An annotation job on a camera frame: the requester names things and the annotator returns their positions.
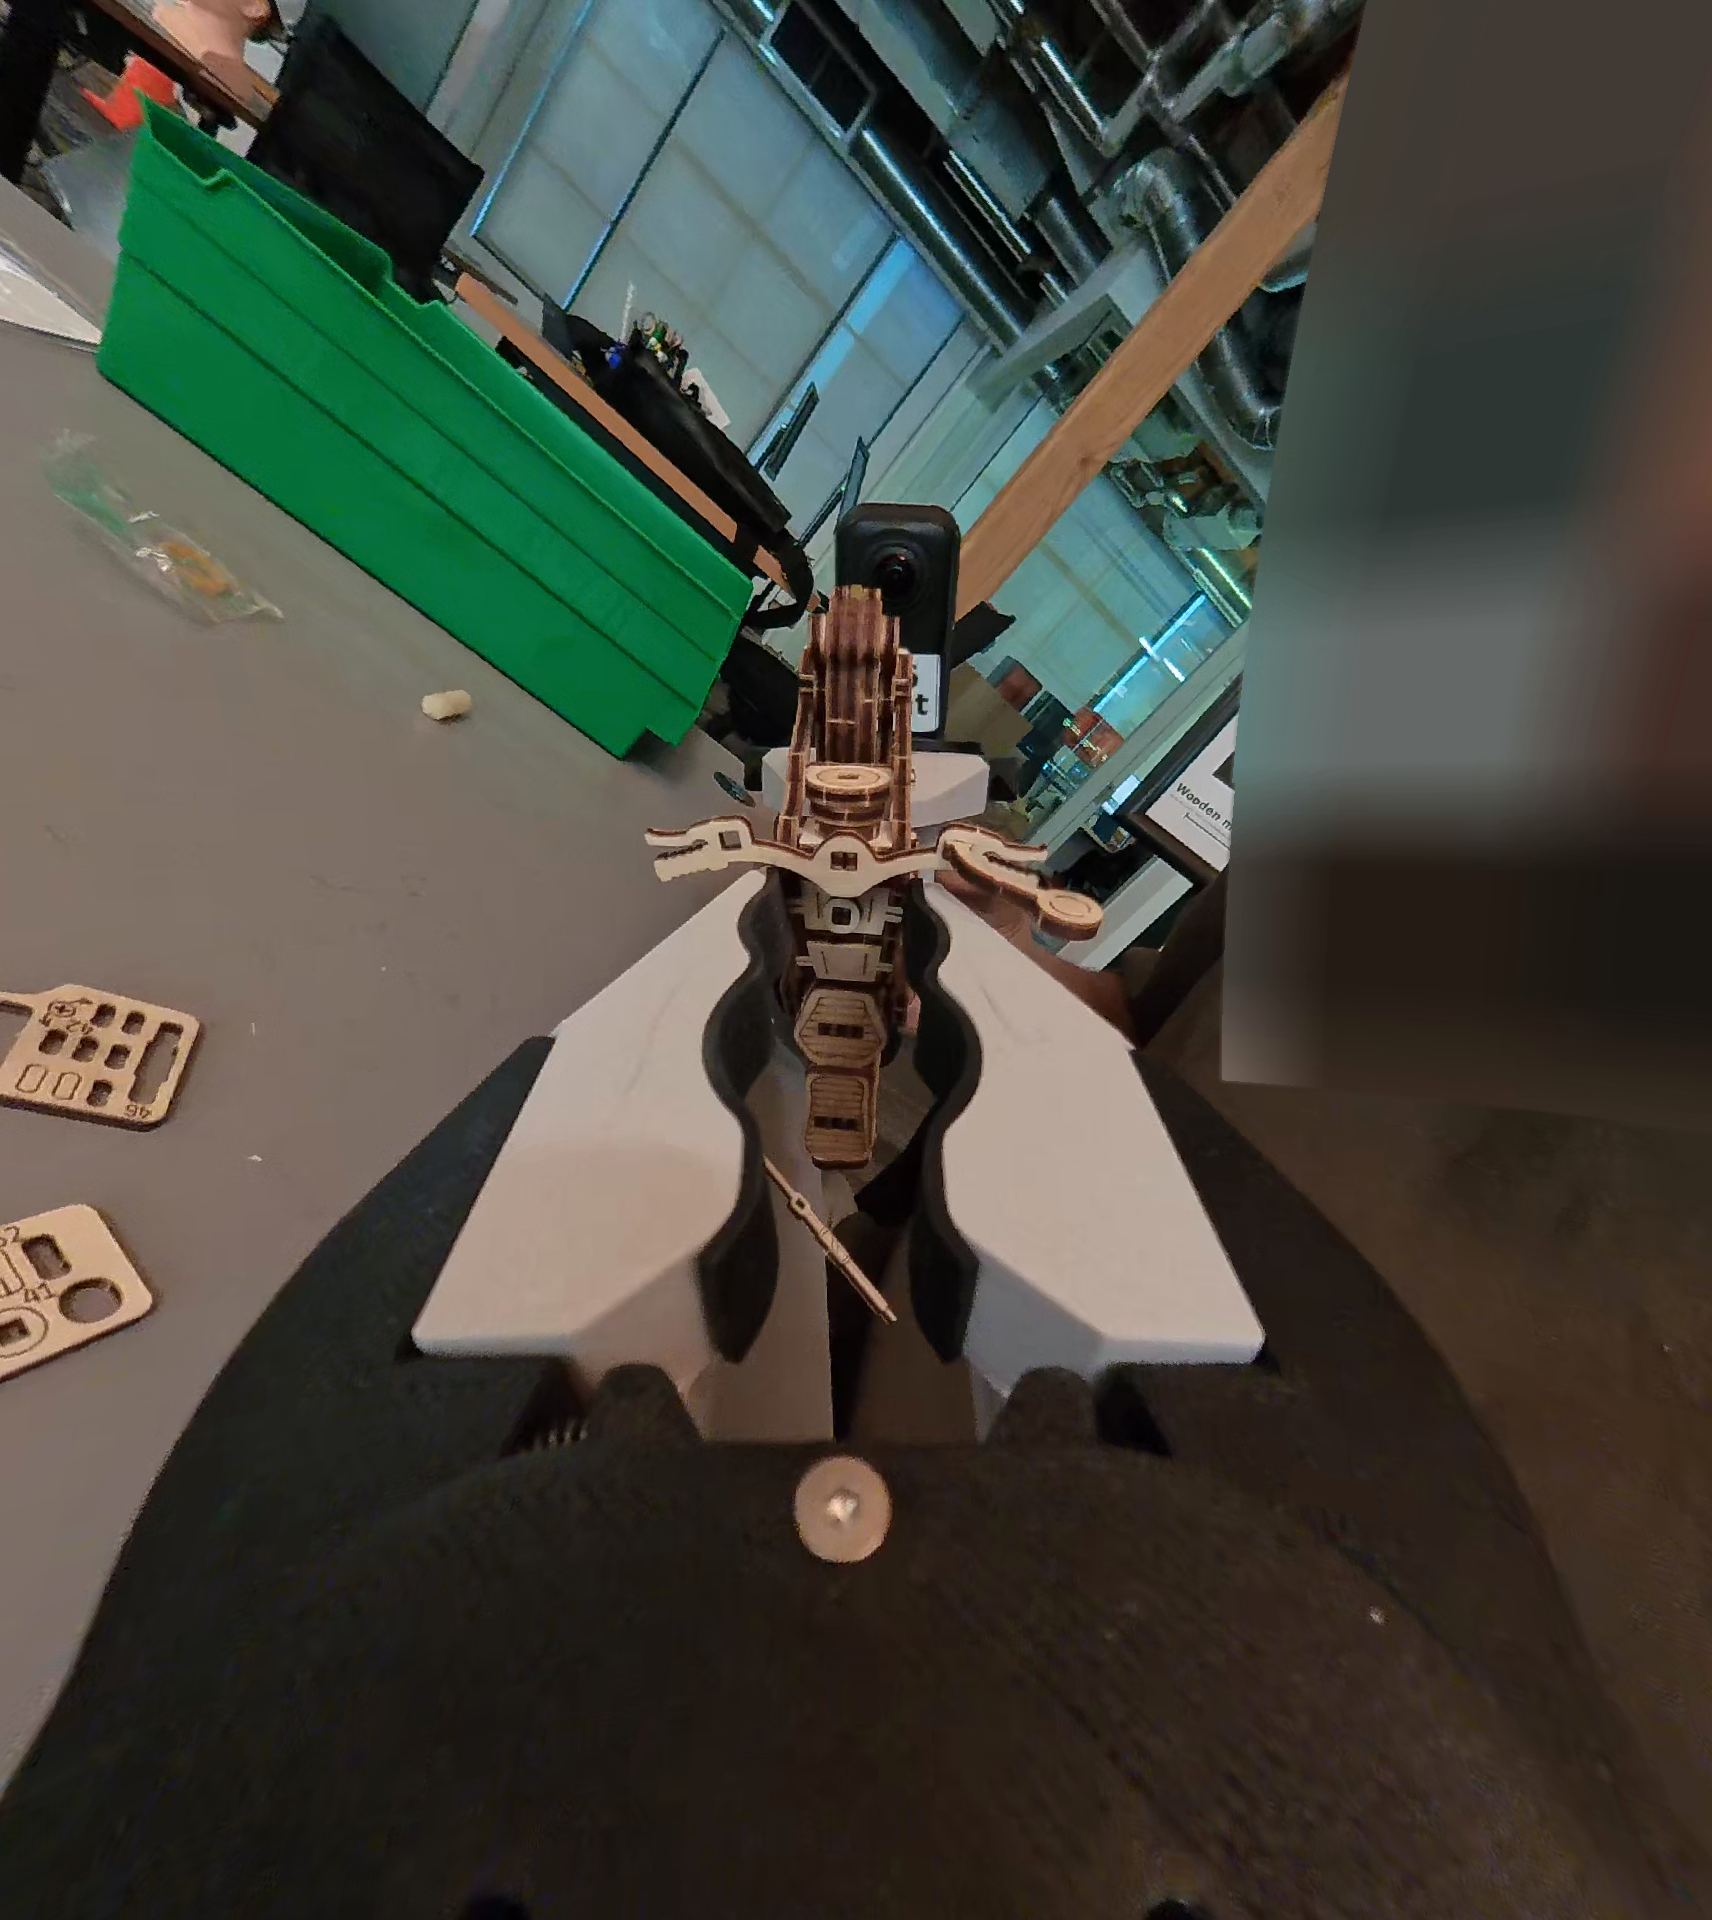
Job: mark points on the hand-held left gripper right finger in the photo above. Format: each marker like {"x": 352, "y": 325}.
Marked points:
{"x": 1080, "y": 1200}

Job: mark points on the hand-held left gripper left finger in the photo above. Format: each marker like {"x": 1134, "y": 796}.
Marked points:
{"x": 571, "y": 1200}

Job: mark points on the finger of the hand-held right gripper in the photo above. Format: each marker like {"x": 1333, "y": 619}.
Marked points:
{"x": 954, "y": 788}
{"x": 780, "y": 788}

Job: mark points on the thin wooden stick part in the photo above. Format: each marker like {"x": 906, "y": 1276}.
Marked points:
{"x": 828, "y": 1239}

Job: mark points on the wooden motorcycle model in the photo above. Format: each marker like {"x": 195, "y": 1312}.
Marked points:
{"x": 838, "y": 1051}

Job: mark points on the grey desk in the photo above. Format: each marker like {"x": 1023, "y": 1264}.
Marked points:
{"x": 270, "y": 840}

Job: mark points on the white sign board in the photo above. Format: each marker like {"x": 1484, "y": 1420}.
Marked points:
{"x": 1194, "y": 811}

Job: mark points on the small pale peg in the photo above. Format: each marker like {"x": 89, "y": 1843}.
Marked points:
{"x": 446, "y": 707}

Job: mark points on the green plastic bin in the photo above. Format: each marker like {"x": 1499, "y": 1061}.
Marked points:
{"x": 391, "y": 450}

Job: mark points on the black monitor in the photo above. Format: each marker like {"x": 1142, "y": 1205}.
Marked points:
{"x": 346, "y": 151}

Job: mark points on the clear bag of small parts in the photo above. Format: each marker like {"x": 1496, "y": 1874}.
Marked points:
{"x": 167, "y": 549}

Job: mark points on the orange plastic object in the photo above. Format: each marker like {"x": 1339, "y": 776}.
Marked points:
{"x": 136, "y": 92}

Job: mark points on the light wooden post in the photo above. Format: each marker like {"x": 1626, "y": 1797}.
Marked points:
{"x": 1170, "y": 330}

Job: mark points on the silver ventilation duct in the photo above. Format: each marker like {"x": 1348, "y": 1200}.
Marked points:
{"x": 1170, "y": 188}

